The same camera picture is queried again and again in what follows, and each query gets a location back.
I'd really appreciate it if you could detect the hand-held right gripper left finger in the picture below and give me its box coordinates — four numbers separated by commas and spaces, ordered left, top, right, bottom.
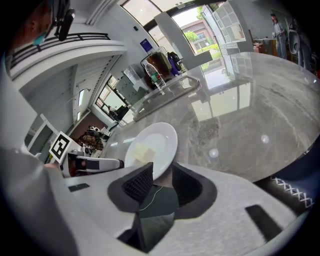
44, 161, 154, 256

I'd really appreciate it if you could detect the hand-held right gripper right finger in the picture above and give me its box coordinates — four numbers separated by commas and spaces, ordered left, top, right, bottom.
149, 161, 311, 256

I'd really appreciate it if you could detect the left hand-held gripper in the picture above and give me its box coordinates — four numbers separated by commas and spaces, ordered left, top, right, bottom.
48, 131, 125, 179

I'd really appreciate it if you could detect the pale yellow food slice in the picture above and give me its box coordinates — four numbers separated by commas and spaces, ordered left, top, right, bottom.
131, 142, 156, 161

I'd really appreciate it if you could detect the white round plate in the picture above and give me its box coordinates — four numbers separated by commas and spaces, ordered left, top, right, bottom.
123, 122, 179, 181

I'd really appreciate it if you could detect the person's left forearm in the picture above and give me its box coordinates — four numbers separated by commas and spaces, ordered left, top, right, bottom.
43, 162, 63, 173

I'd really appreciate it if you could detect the cluttered pile of items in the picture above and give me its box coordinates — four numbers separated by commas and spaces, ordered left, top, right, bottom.
78, 125, 111, 154

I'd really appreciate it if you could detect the black chair with white stitching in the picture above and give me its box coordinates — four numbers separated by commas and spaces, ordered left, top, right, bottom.
253, 143, 320, 217

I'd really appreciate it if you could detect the person's white shirt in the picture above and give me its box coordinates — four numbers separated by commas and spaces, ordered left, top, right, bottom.
0, 56, 78, 256

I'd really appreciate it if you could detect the clear plastic water bottle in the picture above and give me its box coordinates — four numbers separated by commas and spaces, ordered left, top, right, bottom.
143, 59, 167, 91

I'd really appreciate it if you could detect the pile of bags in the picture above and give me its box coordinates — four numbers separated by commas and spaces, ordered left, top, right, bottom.
146, 50, 181, 77

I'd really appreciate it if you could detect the black balcony railing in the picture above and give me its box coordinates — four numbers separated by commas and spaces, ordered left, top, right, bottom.
9, 32, 111, 70

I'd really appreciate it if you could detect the blue face mask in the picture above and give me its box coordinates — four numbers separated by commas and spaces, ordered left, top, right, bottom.
31, 31, 47, 46

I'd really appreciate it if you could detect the open glass door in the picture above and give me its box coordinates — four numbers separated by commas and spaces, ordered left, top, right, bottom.
199, 4, 227, 57

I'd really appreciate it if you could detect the white grid shelf cabinet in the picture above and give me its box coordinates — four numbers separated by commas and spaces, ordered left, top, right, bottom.
213, 1, 246, 51

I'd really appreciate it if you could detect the blue wall sign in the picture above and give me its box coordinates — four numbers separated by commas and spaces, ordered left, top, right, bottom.
139, 38, 154, 54

